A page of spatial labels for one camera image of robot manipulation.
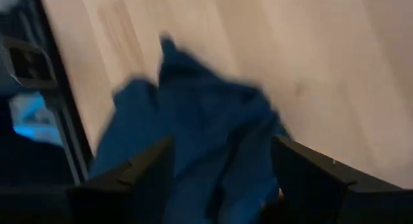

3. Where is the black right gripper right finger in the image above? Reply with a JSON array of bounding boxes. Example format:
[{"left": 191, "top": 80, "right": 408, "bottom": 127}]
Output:
[{"left": 260, "top": 136, "right": 413, "bottom": 224}]

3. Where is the navy garment with white logo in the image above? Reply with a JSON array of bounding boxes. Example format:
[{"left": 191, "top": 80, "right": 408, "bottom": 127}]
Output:
[{"left": 88, "top": 32, "right": 292, "bottom": 224}]

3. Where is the black aluminium rig frame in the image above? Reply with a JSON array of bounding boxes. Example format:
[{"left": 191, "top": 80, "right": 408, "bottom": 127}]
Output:
[{"left": 0, "top": 0, "right": 96, "bottom": 187}]

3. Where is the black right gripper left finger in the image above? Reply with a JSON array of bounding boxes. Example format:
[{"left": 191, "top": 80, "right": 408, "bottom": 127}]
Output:
[{"left": 68, "top": 136, "right": 177, "bottom": 224}]

